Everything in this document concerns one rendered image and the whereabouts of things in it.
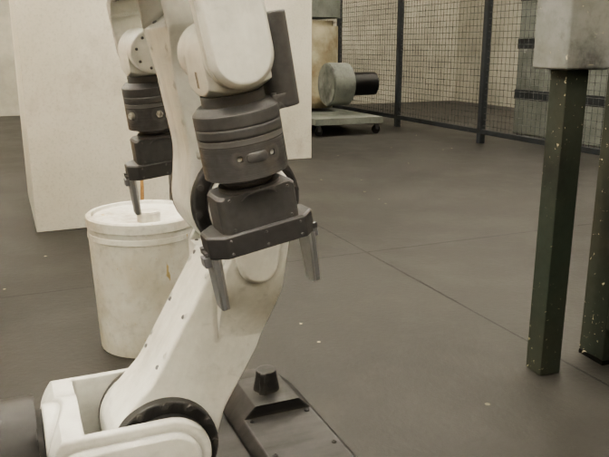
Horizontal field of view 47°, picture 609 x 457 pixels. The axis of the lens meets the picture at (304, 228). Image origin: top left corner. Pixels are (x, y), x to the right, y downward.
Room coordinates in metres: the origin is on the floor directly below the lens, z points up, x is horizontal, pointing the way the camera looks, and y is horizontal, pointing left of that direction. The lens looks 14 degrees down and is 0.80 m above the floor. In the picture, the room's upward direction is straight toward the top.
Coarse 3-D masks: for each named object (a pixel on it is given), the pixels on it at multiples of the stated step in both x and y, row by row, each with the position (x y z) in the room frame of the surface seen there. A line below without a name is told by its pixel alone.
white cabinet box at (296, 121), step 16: (272, 0) 5.07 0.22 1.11; (288, 0) 5.12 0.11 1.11; (304, 0) 5.17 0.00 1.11; (288, 16) 5.12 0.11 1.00; (304, 16) 5.17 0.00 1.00; (288, 32) 5.12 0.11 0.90; (304, 32) 5.17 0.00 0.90; (304, 48) 5.17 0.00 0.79; (304, 64) 5.17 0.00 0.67; (304, 80) 5.17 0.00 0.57; (304, 96) 5.17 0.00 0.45; (288, 112) 5.12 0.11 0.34; (304, 112) 5.17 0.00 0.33; (288, 128) 5.12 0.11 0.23; (304, 128) 5.17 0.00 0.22; (288, 144) 5.12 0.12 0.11; (304, 144) 5.17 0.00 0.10
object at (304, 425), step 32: (256, 384) 1.13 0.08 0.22; (288, 384) 1.16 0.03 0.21; (0, 416) 0.79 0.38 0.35; (32, 416) 0.80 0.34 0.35; (224, 416) 1.12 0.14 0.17; (256, 416) 1.08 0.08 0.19; (288, 416) 1.08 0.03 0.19; (320, 416) 1.09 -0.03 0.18; (0, 448) 0.76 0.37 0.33; (32, 448) 0.77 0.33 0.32; (224, 448) 1.02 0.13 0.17; (256, 448) 0.99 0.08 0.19; (288, 448) 0.98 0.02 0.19; (320, 448) 0.98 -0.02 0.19
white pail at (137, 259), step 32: (96, 224) 1.73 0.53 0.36; (128, 224) 1.71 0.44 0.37; (160, 224) 1.72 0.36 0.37; (96, 256) 1.75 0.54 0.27; (128, 256) 1.71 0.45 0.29; (160, 256) 1.73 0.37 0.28; (96, 288) 1.78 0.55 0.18; (128, 288) 1.71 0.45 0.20; (160, 288) 1.73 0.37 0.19; (128, 320) 1.72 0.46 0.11; (128, 352) 1.72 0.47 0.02
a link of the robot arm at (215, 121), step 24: (192, 24) 0.76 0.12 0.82; (192, 48) 0.70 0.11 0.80; (288, 48) 0.73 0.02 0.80; (192, 72) 0.72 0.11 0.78; (288, 72) 0.73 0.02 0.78; (216, 96) 0.69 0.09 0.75; (240, 96) 0.69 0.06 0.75; (264, 96) 0.71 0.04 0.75; (288, 96) 0.73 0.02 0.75; (216, 120) 0.68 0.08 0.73; (240, 120) 0.68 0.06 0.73; (264, 120) 0.69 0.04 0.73
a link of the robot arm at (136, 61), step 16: (128, 32) 1.14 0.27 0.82; (128, 48) 1.09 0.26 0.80; (144, 48) 1.08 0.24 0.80; (128, 64) 1.11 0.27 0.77; (144, 64) 1.08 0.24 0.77; (128, 80) 1.13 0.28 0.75; (144, 80) 1.11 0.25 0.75; (128, 96) 1.11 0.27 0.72; (144, 96) 1.10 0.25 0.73; (160, 96) 1.11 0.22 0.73
